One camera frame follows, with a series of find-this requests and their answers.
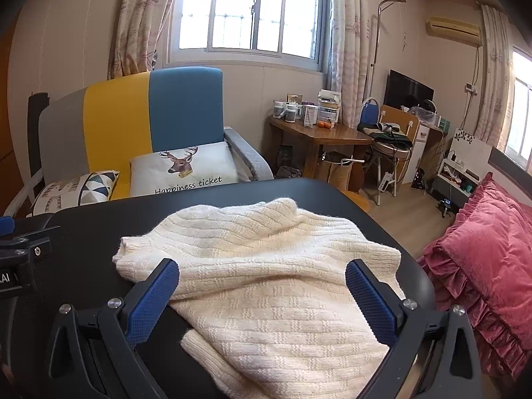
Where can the wooden side table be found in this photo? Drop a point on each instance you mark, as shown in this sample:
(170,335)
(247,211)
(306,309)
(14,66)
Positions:
(332,133)

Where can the patterned beige curtain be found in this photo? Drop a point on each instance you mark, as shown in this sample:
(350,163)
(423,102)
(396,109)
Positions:
(494,83)
(137,20)
(347,41)

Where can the grey yellow blue sofa chair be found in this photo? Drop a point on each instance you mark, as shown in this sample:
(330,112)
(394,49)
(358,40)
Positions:
(116,124)

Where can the white deer print pillow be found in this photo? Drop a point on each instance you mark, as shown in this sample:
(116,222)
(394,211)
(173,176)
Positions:
(216,166)

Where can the white shelf unit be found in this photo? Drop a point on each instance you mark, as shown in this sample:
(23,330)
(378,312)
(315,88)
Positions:
(469,149)

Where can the cream knit sweater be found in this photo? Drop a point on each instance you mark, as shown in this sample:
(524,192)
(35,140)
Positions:
(266,266)

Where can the round wooden stool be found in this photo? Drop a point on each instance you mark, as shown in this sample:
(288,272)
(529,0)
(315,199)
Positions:
(359,203)

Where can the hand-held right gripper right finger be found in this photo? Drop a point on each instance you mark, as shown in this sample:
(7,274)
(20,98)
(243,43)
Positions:
(372,303)

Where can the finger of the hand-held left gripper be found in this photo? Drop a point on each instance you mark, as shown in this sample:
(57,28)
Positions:
(6,224)

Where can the metal pole stand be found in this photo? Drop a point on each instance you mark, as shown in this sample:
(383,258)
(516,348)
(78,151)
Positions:
(375,45)

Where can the geometric print pillow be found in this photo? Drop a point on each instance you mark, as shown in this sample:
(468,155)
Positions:
(70,193)

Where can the small side window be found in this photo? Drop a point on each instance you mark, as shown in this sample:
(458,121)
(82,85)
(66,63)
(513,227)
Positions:
(521,112)

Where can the white jar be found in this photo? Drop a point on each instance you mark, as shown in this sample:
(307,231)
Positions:
(291,114)
(278,110)

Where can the black television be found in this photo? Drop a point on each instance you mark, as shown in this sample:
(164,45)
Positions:
(405,89)

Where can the cream wall air conditioner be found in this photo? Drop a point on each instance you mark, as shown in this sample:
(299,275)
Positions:
(453,29)

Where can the large barred window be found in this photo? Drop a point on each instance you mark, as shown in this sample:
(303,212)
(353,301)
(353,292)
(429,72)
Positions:
(232,8)

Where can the blue folding chair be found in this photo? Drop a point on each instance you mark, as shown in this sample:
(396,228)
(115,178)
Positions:
(370,110)

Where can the white carton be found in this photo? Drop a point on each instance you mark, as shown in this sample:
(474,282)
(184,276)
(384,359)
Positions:
(310,116)

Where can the white power strip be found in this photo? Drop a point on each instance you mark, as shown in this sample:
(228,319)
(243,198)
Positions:
(384,183)

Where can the pile of clothes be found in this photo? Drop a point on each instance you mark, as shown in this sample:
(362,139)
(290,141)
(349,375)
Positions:
(386,137)

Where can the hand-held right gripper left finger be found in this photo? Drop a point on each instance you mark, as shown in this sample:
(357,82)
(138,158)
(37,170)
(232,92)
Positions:
(151,303)

